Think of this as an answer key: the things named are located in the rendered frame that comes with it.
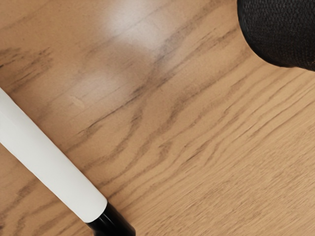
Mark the white marker pen black cap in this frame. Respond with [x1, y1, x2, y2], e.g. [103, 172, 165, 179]
[0, 87, 136, 236]

